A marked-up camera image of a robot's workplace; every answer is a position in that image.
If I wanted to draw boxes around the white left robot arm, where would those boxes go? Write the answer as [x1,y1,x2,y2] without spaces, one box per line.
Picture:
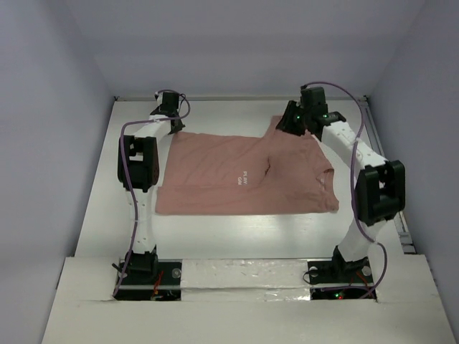
[118,89,188,283]

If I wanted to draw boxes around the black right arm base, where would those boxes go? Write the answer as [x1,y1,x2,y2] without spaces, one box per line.
[302,258,377,300]

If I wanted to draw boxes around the white foam front board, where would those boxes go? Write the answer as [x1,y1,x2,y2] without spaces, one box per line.
[43,257,454,343]

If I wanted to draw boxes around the aluminium back table rail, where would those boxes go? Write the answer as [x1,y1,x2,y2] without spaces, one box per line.
[114,95,351,102]

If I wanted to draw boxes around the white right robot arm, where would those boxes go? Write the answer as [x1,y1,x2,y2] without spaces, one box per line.
[277,82,406,281]

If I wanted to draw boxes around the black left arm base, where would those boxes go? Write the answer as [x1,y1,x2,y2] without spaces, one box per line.
[114,260,182,302]

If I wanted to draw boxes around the aluminium table rail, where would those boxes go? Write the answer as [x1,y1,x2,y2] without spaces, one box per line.
[359,100,417,254]
[114,95,351,102]

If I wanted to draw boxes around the pink printed t-shirt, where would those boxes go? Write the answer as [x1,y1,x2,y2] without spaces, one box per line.
[156,116,339,216]

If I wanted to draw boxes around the aluminium right table rail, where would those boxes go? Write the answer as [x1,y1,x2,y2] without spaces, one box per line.
[359,100,417,254]

